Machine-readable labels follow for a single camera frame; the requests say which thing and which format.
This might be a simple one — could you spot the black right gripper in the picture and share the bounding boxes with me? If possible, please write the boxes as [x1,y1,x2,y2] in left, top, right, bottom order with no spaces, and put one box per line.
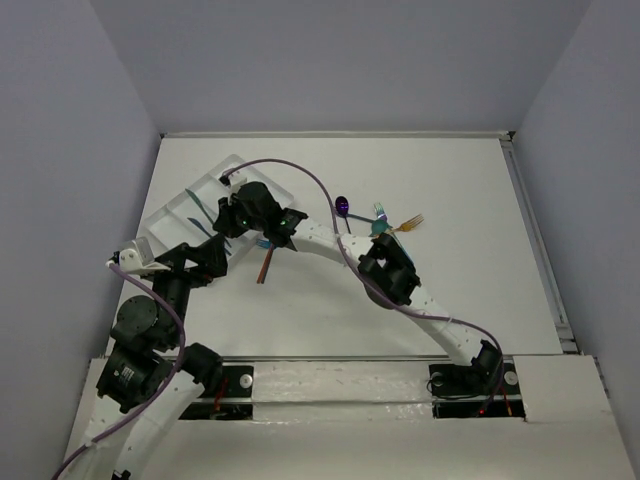
[212,192,267,239]

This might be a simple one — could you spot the orange chopstick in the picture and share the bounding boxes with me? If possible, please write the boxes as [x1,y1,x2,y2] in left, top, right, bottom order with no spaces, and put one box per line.
[256,246,274,285]

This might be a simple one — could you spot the teal knife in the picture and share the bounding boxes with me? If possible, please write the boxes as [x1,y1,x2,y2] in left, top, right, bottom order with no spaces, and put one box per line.
[185,189,215,226]

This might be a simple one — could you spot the purple metal spoon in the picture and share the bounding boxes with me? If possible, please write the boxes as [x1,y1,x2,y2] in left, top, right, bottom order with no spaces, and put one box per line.
[334,196,373,224]

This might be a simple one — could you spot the teal spoon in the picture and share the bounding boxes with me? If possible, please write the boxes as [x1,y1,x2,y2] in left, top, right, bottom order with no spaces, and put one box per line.
[370,219,393,238]

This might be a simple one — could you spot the blue knife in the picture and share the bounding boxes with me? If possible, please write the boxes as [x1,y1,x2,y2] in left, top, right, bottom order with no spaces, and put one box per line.
[187,217,231,256]

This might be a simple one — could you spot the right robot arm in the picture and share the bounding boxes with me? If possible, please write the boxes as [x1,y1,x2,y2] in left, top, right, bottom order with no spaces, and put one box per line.
[214,175,504,392]

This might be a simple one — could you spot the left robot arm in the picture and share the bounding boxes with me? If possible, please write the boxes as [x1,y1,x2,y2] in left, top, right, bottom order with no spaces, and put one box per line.
[53,234,228,479]

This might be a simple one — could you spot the white divided utensil tray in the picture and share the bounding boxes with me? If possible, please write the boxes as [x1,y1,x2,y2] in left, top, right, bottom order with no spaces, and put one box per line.
[138,154,295,273]

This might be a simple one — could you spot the gold metal fork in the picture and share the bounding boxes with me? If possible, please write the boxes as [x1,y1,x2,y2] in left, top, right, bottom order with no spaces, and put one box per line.
[391,214,424,233]

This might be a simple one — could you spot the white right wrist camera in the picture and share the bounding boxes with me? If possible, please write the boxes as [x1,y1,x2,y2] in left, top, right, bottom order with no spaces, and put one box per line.
[219,170,247,194]

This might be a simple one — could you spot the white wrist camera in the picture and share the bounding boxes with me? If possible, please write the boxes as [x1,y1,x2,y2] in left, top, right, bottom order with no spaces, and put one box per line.
[106,237,155,274]
[219,170,247,194]

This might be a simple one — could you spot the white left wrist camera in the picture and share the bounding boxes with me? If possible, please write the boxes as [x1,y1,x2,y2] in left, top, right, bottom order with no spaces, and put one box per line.
[106,237,155,274]

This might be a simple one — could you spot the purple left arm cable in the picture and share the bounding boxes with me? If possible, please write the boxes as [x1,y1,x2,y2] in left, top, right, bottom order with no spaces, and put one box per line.
[49,262,187,480]

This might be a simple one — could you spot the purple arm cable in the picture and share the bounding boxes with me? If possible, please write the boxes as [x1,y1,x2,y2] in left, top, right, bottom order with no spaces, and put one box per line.
[49,262,187,480]
[221,158,504,416]

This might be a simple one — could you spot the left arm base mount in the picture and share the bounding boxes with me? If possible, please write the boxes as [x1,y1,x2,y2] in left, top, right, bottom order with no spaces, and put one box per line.
[180,364,254,421]

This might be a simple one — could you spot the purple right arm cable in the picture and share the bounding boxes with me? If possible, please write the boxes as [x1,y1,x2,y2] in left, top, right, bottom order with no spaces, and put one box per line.
[221,158,504,416]

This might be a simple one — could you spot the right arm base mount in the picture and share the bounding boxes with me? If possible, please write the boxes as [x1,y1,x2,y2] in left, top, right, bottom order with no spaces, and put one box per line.
[426,361,526,419]

